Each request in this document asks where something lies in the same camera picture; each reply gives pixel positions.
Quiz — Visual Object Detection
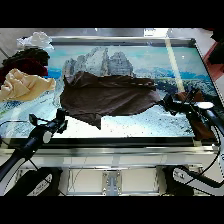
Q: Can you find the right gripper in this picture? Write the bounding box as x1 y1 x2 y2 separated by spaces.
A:
162 93 183 116

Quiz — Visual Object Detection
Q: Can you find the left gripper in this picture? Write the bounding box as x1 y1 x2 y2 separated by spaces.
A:
53 108 70 135

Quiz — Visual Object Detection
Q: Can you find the brown T-shirt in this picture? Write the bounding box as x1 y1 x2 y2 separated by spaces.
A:
59 70 165 130

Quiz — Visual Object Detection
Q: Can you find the beige garment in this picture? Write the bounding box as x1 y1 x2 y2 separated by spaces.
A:
0 68 58 103

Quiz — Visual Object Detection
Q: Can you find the dark red garment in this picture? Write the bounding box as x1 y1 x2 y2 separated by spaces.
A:
0 57 50 84

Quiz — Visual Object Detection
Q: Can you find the black garment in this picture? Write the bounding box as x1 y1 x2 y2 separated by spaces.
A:
2 47 52 68

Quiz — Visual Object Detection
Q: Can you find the white garment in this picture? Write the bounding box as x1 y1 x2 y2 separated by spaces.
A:
16 31 55 51

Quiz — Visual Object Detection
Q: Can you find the black cable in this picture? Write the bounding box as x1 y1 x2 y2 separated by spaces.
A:
0 119 68 197
181 124 224 183

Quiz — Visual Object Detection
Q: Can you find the silver frame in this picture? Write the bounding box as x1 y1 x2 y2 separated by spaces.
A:
0 34 224 197

